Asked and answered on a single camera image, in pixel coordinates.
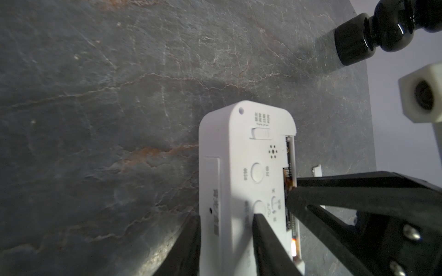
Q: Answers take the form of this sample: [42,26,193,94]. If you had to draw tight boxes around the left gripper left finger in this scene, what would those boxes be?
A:
[154,215,201,276]

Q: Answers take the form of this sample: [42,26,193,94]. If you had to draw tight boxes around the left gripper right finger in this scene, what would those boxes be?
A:
[252,213,302,276]

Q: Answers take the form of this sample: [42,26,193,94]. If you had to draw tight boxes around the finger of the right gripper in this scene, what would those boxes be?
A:
[286,171,442,276]

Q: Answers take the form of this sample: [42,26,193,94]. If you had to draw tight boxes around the AAA battery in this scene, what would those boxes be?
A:
[283,167,297,196]
[289,220,298,258]

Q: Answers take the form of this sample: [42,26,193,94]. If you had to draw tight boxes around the white battery cover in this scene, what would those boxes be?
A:
[312,164,322,177]

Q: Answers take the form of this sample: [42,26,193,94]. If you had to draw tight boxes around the white digital alarm clock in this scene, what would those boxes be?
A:
[199,101,305,276]

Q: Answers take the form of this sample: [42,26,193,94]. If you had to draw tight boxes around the green potted plant black pot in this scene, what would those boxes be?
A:
[334,0,442,66]

